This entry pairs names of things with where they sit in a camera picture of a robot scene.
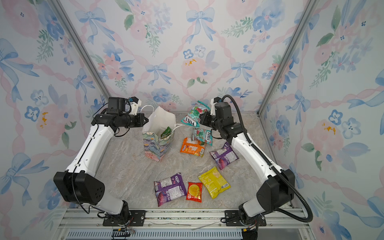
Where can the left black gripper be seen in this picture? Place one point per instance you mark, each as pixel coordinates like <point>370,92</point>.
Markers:
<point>140,117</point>

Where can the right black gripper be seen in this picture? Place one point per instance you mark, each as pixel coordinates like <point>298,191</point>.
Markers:
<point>204,121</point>

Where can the green Fox's candy packet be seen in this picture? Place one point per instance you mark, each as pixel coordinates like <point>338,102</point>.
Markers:
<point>193,117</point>

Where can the floral paper gift bag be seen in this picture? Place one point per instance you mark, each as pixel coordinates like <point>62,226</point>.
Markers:
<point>155,148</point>

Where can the large purple snack packet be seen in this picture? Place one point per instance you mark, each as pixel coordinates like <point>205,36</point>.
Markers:
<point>169,189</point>

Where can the yellow-green Fox's candy packet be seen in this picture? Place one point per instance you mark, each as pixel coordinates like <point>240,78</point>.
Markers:
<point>166,133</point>

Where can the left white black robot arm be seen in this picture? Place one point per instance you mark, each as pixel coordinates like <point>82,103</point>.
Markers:
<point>78,184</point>

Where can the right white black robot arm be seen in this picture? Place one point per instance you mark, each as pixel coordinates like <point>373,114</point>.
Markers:
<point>273,193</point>

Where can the teal Fox's candy packet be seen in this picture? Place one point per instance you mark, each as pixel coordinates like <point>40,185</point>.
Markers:
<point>203,136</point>

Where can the small purple snack packet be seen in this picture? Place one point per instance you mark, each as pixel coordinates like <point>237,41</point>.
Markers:
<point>224,156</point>

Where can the orange snack packet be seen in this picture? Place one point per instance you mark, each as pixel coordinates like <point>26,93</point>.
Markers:
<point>193,147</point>

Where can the yellow snack packet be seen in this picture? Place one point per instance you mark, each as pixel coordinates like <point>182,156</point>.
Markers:
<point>214,182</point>

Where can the red snack packet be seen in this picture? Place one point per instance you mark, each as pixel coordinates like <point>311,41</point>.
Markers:
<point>194,192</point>

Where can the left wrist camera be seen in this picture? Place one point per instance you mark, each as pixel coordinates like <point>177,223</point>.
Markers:
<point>120,106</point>

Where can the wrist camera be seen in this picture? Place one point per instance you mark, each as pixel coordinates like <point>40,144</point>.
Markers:
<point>120,106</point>
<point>220,109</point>

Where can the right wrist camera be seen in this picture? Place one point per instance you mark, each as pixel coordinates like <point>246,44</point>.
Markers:
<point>220,109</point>

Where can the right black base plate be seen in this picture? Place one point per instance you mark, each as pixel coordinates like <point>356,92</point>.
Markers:
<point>233,219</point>

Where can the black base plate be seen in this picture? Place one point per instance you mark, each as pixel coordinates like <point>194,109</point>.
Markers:
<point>133,218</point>
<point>233,219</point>

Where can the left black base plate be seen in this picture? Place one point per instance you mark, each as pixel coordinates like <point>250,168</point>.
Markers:
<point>133,218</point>

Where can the left aluminium corner post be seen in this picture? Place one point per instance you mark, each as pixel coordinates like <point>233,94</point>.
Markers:
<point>78,44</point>

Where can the aluminium corner post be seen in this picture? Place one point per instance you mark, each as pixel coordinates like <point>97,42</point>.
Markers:
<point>291,47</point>
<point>78,44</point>

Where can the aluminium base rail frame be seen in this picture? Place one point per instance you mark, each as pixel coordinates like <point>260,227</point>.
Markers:
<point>180,224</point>

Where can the right aluminium corner post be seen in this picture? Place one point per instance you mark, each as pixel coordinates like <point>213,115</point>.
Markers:
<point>291,47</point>

